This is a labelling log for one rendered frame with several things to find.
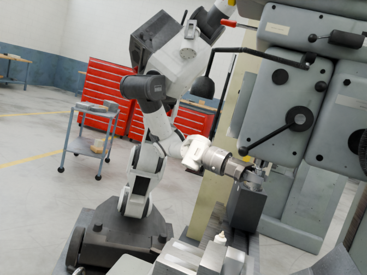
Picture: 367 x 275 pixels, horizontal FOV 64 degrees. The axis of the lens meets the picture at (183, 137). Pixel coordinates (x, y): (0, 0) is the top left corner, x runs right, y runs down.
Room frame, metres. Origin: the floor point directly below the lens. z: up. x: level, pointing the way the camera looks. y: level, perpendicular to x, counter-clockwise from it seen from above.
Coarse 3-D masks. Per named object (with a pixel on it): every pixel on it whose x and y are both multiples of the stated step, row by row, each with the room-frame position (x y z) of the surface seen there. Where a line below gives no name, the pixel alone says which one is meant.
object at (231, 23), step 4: (224, 20) 1.06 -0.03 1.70; (228, 20) 1.06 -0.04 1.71; (232, 20) 1.06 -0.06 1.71; (224, 24) 1.07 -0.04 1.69; (228, 24) 1.06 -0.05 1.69; (232, 24) 1.06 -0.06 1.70; (236, 24) 1.06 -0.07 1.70; (240, 24) 1.06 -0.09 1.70; (248, 28) 1.05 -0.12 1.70; (252, 28) 1.05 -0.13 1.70; (256, 28) 1.05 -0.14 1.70
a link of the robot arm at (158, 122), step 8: (160, 112) 1.18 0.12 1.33; (152, 120) 1.18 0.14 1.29; (160, 120) 1.19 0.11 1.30; (168, 120) 1.24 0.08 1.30; (152, 128) 1.21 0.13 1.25; (160, 128) 1.20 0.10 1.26; (168, 128) 1.23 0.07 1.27; (176, 128) 1.27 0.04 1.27; (152, 136) 1.23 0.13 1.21; (160, 136) 1.22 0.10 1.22; (168, 136) 1.24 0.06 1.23; (184, 136) 1.27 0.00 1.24; (160, 144) 1.22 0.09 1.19; (160, 152) 1.21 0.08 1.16
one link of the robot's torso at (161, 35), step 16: (160, 16) 1.30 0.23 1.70; (144, 32) 1.24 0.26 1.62; (160, 32) 1.26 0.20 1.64; (176, 32) 1.28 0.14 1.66; (144, 48) 1.14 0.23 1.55; (160, 48) 1.22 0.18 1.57; (176, 48) 1.24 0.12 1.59; (208, 48) 1.29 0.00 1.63; (144, 64) 1.30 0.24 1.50; (160, 64) 1.19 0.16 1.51; (176, 64) 1.20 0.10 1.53; (192, 64) 1.23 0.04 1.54; (176, 80) 1.19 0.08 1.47; (192, 80) 1.27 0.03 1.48; (176, 96) 1.28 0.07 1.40
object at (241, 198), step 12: (240, 192) 1.24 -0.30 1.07; (252, 192) 1.24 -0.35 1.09; (264, 192) 1.27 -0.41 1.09; (228, 204) 1.41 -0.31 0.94; (240, 204) 1.24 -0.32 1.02; (252, 204) 1.24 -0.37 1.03; (264, 204) 1.24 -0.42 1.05; (228, 216) 1.32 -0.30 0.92; (240, 216) 1.24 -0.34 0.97; (252, 216) 1.24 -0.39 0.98; (240, 228) 1.24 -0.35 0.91; (252, 228) 1.24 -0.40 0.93
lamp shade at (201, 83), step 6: (198, 78) 0.88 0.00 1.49; (204, 78) 0.87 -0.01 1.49; (192, 84) 0.88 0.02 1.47; (198, 84) 0.86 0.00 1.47; (204, 84) 0.86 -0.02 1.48; (210, 84) 0.87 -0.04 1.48; (192, 90) 0.87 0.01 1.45; (198, 90) 0.86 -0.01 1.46; (204, 90) 0.86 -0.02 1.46; (210, 90) 0.86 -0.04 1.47; (198, 96) 0.86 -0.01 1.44; (204, 96) 0.86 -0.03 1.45; (210, 96) 0.87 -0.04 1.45
